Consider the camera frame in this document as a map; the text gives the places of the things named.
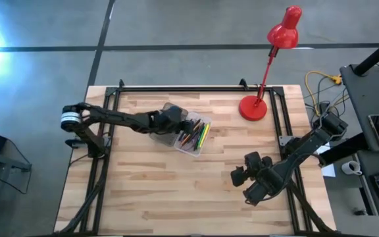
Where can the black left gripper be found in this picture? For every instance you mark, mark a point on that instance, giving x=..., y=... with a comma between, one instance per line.
x=171, y=118

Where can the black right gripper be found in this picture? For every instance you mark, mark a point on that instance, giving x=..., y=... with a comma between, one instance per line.
x=270, y=181

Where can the black pen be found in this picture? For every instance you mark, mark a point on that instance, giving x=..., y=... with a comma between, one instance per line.
x=196, y=125

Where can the orange pencil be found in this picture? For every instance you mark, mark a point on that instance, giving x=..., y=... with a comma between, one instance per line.
x=186, y=139

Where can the green pen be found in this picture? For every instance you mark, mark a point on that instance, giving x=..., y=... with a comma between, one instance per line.
x=201, y=135

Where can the yellow highlighter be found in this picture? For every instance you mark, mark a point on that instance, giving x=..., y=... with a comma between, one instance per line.
x=205, y=135

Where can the smoky translucent box lid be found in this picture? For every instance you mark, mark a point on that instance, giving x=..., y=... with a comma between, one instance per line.
x=168, y=140

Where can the clear plastic supply box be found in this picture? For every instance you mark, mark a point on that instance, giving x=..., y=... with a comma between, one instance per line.
x=191, y=152

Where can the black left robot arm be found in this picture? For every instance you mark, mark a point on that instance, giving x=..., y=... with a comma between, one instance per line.
x=120, y=118

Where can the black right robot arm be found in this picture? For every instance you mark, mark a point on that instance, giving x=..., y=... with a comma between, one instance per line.
x=308, y=145

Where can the grey metal mounting plate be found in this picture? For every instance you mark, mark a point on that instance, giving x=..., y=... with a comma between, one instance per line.
x=284, y=140

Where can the red desk lamp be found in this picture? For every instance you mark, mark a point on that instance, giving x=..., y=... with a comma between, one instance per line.
x=252, y=108

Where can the white paper sheet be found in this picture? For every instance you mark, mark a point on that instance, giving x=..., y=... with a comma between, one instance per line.
x=328, y=171

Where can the black square beam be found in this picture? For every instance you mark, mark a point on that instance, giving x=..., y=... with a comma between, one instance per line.
x=344, y=151

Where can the white mug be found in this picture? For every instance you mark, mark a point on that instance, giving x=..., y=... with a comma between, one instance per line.
x=350, y=168

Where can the black power adapter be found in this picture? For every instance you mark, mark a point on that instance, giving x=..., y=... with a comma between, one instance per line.
x=323, y=107

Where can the black table clamp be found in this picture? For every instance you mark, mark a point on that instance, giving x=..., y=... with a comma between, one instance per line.
x=72, y=143

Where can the small black object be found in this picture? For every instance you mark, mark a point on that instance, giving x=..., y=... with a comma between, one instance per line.
x=360, y=212

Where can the grey side table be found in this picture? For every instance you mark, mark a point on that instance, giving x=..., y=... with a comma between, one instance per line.
x=367, y=95

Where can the black round pole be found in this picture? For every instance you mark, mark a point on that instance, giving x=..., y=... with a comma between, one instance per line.
x=377, y=54

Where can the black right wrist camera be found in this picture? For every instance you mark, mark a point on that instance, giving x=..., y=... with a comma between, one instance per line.
x=253, y=161

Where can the black aluminium table frame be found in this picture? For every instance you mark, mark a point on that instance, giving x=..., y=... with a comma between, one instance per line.
x=192, y=89

